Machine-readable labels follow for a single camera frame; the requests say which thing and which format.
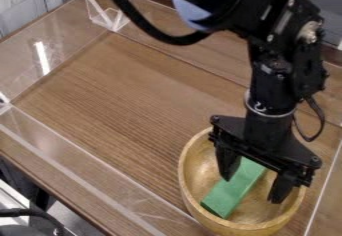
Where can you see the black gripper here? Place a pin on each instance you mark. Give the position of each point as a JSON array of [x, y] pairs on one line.
[[264, 139]]

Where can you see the green rectangular block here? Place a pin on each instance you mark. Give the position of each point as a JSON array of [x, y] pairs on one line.
[[228, 193]]

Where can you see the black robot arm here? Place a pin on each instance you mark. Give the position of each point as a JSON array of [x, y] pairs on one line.
[[284, 33]]

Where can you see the brown wooden bowl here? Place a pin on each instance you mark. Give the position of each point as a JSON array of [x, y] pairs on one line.
[[257, 217]]

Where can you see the clear acrylic corner bracket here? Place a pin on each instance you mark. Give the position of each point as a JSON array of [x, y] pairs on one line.
[[109, 18]]

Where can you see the clear acrylic tray wall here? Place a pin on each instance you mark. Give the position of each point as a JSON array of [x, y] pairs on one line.
[[104, 105]]

